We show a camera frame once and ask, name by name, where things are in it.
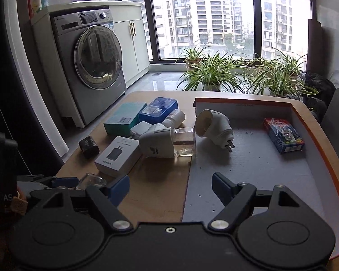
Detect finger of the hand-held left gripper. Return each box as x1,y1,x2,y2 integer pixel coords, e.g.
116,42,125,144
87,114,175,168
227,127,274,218
17,174,80,190

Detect black bag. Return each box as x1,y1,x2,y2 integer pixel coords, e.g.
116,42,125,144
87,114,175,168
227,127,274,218
302,70,337,110

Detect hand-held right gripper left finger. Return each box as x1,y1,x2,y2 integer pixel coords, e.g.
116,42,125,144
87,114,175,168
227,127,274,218
30,174,132,232

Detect black charger plug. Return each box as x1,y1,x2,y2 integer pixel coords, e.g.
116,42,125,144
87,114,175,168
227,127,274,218
78,136,99,159

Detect white charger box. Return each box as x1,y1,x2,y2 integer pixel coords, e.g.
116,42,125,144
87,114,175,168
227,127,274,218
94,135,142,178

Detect orange-edged cardboard tray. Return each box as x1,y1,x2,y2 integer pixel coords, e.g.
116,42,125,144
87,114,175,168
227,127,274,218
182,97,339,262

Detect white cabinet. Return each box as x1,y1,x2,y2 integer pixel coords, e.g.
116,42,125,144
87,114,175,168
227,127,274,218
31,1,150,127

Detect blue plastic box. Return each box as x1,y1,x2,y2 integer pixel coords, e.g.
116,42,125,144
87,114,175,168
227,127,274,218
138,97,178,125

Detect brown rolled mat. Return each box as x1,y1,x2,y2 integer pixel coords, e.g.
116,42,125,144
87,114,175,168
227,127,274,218
307,18,324,72

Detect red and blue card box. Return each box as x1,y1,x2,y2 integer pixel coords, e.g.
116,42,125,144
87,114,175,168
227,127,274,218
264,118,305,154

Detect grey washing machine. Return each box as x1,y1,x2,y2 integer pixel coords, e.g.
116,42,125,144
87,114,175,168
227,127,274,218
49,8,127,126

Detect potted spider plant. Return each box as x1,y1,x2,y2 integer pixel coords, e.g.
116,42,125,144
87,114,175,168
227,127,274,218
175,44,215,71
177,52,246,93
241,59,320,98
251,47,310,77

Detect grey folding chair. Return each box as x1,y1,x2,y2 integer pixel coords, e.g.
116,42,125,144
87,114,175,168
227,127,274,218
320,88,339,153

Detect black window frame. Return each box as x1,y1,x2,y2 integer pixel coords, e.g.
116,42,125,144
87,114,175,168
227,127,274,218
141,0,317,65

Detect round white plug adapter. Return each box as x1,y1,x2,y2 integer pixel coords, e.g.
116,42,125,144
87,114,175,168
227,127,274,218
195,109,235,153

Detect apartment buildings outside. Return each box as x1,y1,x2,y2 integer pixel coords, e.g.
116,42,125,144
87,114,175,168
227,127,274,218
124,0,313,60

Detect white pill bottle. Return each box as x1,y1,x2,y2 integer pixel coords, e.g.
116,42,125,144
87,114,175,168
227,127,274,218
161,109,185,129

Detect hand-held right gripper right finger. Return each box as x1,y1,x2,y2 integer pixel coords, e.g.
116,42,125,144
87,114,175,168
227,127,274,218
207,172,313,232

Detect teal cardboard box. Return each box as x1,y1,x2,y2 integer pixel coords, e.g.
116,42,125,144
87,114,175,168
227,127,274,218
104,101,147,136

